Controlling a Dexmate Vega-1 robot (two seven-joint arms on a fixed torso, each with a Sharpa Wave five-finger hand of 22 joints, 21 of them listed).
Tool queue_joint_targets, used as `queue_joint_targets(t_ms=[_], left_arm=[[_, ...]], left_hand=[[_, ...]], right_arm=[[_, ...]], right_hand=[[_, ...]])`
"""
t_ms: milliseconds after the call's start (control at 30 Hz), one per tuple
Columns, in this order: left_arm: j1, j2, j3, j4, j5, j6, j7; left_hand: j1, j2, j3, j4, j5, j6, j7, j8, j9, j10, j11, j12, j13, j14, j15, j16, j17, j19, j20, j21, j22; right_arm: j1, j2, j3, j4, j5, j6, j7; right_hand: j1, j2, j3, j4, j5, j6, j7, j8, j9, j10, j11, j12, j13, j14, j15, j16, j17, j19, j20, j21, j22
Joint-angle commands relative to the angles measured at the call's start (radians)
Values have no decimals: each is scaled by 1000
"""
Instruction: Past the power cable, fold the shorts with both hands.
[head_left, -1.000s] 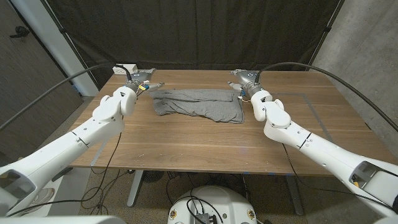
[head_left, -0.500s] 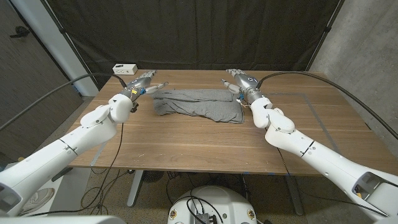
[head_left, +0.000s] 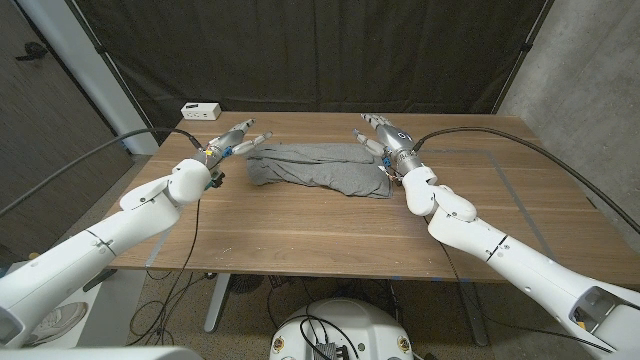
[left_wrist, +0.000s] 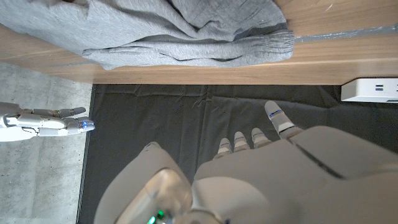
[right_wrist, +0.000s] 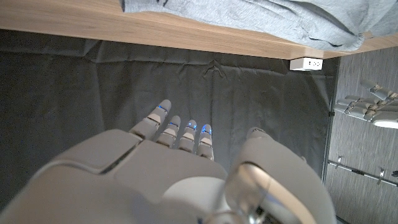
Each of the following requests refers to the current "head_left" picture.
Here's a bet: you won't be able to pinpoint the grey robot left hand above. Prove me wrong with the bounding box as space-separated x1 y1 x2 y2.
191 117 274 172

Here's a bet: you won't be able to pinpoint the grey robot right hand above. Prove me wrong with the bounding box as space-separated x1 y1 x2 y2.
351 112 427 177

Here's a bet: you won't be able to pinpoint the grey fabric shorts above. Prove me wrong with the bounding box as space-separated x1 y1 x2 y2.
245 141 394 200

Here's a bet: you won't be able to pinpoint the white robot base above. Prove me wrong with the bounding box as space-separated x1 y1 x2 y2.
269 297 415 360

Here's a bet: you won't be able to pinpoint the white power strip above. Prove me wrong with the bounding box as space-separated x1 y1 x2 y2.
180 102 223 122

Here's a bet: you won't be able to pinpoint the black backdrop curtain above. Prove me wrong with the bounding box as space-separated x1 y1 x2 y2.
73 0 552 145

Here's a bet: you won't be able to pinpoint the black round fan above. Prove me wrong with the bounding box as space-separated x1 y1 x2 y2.
229 273 266 295

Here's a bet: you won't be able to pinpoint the grey tape outline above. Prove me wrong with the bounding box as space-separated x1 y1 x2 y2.
144 146 572 284

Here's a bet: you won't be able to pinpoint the black backdrop stand pole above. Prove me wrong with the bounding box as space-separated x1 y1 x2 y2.
491 0 557 116
63 0 162 147

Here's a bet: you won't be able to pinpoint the white table leg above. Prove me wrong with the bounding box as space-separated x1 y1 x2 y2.
203 272 233 334

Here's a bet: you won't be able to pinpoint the dark wooden door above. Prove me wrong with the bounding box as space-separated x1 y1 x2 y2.
0 0 136 262

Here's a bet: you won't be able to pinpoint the grey table leg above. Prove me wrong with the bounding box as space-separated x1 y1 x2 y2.
456 280 491 348

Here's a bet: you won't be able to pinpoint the grey electronics box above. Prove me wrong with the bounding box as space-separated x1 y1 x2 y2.
311 341 351 360

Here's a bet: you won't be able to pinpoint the grey sneaker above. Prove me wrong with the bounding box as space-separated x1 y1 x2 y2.
24 300 88 347

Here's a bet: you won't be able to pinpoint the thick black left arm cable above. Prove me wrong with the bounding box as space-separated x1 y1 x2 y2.
0 127 205 220

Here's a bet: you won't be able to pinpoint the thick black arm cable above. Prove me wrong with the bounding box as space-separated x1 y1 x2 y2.
0 127 205 220
411 125 640 235

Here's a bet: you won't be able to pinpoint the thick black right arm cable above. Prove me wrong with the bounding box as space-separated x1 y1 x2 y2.
411 125 640 235

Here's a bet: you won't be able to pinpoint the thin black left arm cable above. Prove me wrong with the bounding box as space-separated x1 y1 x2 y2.
128 198 202 347

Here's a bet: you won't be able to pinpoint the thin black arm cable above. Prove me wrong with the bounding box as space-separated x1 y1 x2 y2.
422 214 611 349
128 198 202 347

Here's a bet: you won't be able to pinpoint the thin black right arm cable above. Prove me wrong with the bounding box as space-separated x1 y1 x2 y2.
422 214 611 349

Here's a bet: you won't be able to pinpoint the white door frame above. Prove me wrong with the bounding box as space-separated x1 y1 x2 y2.
16 0 161 157

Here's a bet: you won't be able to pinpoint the tangled black floor cable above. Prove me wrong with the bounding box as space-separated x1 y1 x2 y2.
127 269 236 347

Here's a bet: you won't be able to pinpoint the black door handle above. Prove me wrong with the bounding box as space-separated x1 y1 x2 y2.
14 41 50 63

